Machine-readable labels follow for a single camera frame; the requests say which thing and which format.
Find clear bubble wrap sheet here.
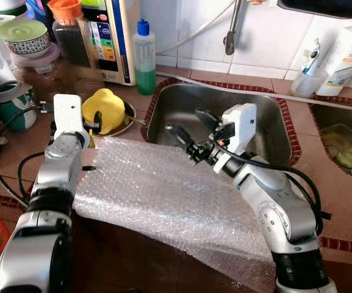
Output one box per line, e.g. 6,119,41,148
72,136,323,292

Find clear jar orange lid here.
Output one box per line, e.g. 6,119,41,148
48,0,97,69

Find grey hanging tap nozzle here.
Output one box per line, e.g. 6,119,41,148
223,0,245,57

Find steel spoon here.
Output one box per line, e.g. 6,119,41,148
124,112,148,128

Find steel sink basin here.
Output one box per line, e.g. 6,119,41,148
141,78,301,167
310,101,352,184

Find clear plastic cup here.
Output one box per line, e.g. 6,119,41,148
290,64,328,98

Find green soap bottle blue cap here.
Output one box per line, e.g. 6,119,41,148
133,18,157,96

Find patterned bowl green lid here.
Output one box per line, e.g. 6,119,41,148
0,18,51,57

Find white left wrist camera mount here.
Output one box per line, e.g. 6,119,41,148
52,93,91,149

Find beige water purifier appliance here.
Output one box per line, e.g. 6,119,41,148
78,0,141,86

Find black pan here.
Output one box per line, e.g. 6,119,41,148
278,0,352,19

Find white plastic pipe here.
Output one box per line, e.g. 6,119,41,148
156,71,352,112

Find brown jar pink lid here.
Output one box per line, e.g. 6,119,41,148
10,43,73,101

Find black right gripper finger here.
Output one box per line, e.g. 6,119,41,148
194,110,221,131
165,124,196,152

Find teal white rabbit mug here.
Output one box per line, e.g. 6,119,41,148
0,81,39,132

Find white detergent bottle yellow cap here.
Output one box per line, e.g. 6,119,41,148
315,13,352,97

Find shallow steel bowl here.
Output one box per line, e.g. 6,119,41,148
102,99,137,137

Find yellow plastic cup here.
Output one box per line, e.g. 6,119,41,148
81,89,126,136

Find black flat strip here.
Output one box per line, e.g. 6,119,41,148
312,209,333,221

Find white toothpaste tube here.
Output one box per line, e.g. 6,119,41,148
302,38,321,77

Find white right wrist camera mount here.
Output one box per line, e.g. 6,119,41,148
212,103,257,175

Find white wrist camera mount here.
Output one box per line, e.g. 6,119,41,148
52,93,91,149
212,103,257,175

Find clear square food container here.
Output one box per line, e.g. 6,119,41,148
322,124,352,178

